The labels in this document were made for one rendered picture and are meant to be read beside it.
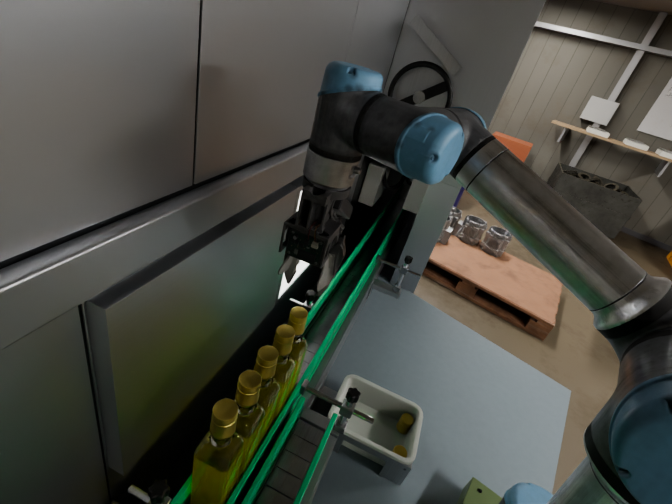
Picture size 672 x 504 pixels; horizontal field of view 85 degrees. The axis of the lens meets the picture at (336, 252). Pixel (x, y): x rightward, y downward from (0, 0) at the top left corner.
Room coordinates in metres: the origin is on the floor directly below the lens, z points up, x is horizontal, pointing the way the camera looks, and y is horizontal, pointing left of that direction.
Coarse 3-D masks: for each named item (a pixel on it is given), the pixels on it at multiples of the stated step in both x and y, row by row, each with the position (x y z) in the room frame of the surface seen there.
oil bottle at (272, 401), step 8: (272, 384) 0.41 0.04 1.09; (264, 392) 0.39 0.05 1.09; (272, 392) 0.40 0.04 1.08; (264, 400) 0.38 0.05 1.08; (272, 400) 0.40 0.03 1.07; (264, 408) 0.38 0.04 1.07; (272, 408) 0.41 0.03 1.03; (272, 416) 0.42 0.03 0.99; (264, 424) 0.38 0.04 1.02; (264, 432) 0.40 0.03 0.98
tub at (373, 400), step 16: (352, 384) 0.69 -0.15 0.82; (368, 384) 0.69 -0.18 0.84; (368, 400) 0.68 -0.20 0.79; (384, 400) 0.67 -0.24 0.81; (400, 400) 0.67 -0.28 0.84; (352, 416) 0.63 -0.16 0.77; (384, 416) 0.66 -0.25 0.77; (400, 416) 0.66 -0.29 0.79; (416, 416) 0.64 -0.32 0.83; (352, 432) 0.54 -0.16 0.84; (368, 432) 0.60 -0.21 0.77; (384, 432) 0.61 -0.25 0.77; (416, 432) 0.59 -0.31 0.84; (384, 448) 0.52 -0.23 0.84; (416, 448) 0.54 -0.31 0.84
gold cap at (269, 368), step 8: (264, 352) 0.41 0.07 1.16; (272, 352) 0.41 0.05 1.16; (256, 360) 0.40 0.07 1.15; (264, 360) 0.39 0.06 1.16; (272, 360) 0.40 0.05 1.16; (256, 368) 0.40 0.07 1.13; (264, 368) 0.39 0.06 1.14; (272, 368) 0.40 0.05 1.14; (264, 376) 0.39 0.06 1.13; (272, 376) 0.40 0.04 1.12
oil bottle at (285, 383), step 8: (288, 360) 0.47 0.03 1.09; (280, 368) 0.45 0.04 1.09; (288, 368) 0.46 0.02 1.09; (280, 376) 0.44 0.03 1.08; (288, 376) 0.45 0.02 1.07; (280, 384) 0.44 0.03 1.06; (288, 384) 0.47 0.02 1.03; (280, 392) 0.44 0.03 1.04; (280, 400) 0.44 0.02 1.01; (280, 408) 0.46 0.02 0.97; (272, 424) 0.44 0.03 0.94
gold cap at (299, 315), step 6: (294, 312) 0.52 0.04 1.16; (300, 312) 0.53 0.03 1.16; (306, 312) 0.53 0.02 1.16; (294, 318) 0.51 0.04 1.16; (300, 318) 0.51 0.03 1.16; (306, 318) 0.52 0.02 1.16; (288, 324) 0.52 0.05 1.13; (294, 324) 0.51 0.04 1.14; (300, 324) 0.51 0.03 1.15; (300, 330) 0.51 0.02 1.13
